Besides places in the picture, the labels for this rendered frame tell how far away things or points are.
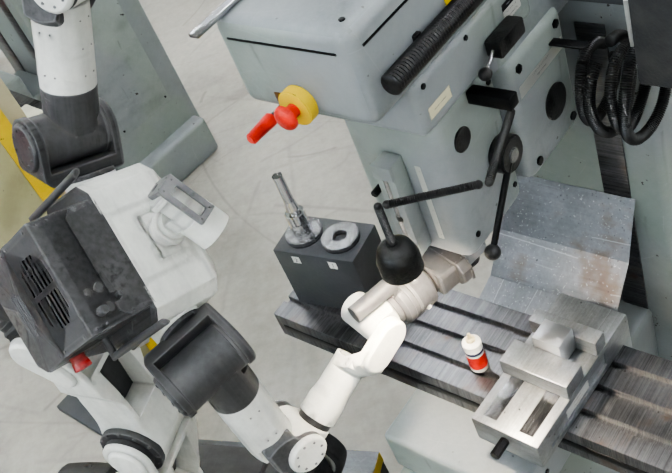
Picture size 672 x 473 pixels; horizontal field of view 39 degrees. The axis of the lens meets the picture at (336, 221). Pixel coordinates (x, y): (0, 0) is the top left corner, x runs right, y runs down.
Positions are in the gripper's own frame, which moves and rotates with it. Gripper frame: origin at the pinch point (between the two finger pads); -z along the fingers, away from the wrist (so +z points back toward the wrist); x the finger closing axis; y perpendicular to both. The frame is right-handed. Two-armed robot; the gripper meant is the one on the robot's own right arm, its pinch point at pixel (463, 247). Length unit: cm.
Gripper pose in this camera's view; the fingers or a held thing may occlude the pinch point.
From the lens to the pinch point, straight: 180.9
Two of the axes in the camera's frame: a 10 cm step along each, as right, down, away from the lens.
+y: 3.1, 7.0, 6.4
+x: -5.8, -3.9, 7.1
